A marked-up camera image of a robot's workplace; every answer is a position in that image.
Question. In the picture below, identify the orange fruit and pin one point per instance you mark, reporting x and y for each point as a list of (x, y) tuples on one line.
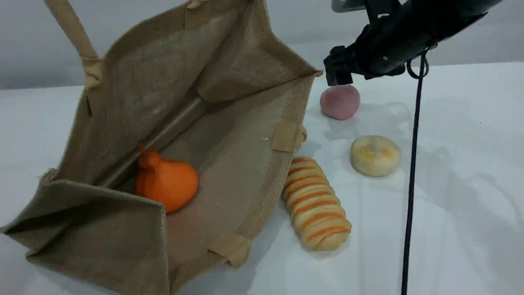
[(168, 184)]

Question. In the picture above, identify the round pale cake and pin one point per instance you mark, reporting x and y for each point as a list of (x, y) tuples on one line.
[(375, 156)]

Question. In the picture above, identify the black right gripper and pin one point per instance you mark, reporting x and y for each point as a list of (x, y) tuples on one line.
[(389, 45)]

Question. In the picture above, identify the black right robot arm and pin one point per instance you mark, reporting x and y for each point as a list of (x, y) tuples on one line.
[(458, 16)]

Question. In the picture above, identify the orange striped bread roll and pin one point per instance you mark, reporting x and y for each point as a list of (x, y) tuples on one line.
[(315, 205)]

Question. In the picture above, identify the pink peach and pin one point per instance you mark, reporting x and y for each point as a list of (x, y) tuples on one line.
[(339, 102)]

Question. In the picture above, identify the brown jute tote bag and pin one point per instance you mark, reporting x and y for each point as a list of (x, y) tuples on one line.
[(229, 164)]

